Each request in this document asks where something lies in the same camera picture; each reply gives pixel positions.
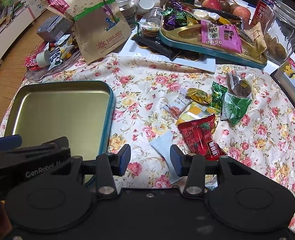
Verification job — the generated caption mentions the empty teal tin tray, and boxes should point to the empty teal tin tray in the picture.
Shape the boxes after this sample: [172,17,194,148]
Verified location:
[4,80,116,183]

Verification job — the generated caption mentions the small clear cracker jar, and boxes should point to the small clear cracker jar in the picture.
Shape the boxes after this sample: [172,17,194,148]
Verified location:
[138,7,162,38]

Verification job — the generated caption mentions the black white snack packet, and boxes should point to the black white snack packet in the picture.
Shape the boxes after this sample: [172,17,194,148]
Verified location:
[48,47,62,70]

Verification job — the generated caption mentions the white candy sachet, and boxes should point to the white candy sachet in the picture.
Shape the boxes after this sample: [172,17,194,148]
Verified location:
[150,131,181,184]

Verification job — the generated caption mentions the green foil candy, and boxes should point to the green foil candy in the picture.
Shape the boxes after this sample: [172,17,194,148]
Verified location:
[211,82,228,110]

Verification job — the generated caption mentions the white cabinet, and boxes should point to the white cabinet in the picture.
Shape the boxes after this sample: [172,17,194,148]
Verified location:
[0,7,34,63]

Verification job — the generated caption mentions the green white snack packet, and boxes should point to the green white snack packet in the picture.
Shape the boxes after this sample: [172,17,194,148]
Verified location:
[220,92,252,125]

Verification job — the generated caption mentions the clear plastic cookie jar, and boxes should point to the clear plastic cookie jar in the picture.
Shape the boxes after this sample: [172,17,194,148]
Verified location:
[264,1,295,66]

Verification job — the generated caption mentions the brown kraft snack bag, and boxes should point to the brown kraft snack bag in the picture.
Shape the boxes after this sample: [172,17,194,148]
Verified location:
[42,0,132,63]

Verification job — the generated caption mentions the red candy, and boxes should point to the red candy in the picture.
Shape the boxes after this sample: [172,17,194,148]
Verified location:
[177,114,226,161]

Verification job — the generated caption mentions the glass dish of snacks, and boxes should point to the glass dish of snacks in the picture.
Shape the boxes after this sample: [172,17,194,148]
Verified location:
[24,36,81,82]

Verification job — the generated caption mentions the dark plum snack packet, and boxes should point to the dark plum snack packet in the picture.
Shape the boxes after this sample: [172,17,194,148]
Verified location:
[227,73,252,98]

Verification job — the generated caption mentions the white cup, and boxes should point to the white cup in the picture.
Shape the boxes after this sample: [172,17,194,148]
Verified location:
[132,0,155,15]

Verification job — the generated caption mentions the gold foil candy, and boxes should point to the gold foil candy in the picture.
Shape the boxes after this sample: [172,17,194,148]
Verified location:
[186,88,212,105]

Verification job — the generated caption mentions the red apple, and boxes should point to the red apple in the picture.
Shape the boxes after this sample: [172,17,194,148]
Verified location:
[233,6,251,21]
[202,0,222,10]

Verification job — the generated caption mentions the clear red snack packet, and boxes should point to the clear red snack packet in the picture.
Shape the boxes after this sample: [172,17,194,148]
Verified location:
[162,88,192,119]

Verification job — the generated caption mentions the teal gold snack tray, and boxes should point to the teal gold snack tray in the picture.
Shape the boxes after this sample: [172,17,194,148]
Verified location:
[158,2,268,70]

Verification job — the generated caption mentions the yellow white snack packet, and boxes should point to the yellow white snack packet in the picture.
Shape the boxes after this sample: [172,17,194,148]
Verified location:
[176,101,217,125]

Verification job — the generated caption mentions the floral tablecloth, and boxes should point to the floral tablecloth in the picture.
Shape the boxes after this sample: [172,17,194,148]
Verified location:
[0,52,295,233]

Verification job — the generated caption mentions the white flat box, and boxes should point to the white flat box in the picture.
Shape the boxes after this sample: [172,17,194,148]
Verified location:
[119,18,216,73]

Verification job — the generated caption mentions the grey cardboard box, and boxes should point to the grey cardboard box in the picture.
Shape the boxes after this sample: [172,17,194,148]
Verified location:
[37,16,71,42]

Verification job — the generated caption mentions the pink snack packet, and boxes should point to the pink snack packet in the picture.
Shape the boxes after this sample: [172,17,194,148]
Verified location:
[199,21,242,54]

